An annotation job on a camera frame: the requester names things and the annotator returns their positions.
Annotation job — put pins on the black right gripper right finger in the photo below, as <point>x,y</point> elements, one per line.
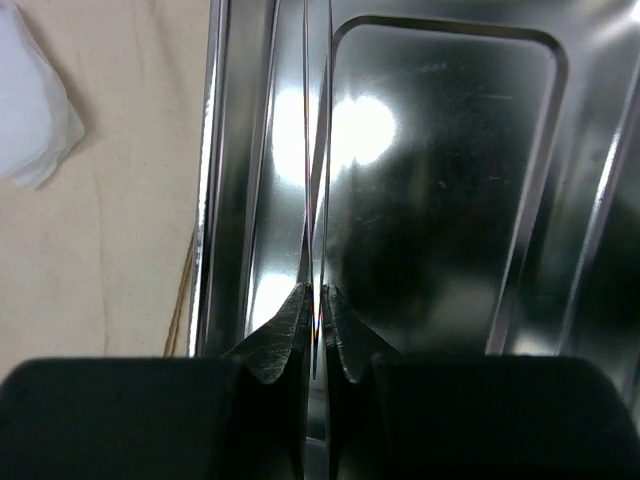
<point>347,336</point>

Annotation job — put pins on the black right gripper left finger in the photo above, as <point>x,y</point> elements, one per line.
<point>270,349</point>

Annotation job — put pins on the steel instrument tray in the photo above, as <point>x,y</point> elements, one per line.
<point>483,219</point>

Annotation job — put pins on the left white gauze pad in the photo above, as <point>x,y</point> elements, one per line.
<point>39,124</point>

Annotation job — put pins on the steel tweezers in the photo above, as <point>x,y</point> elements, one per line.
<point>317,153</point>

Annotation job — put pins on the beige cloth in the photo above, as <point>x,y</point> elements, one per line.
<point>96,261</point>

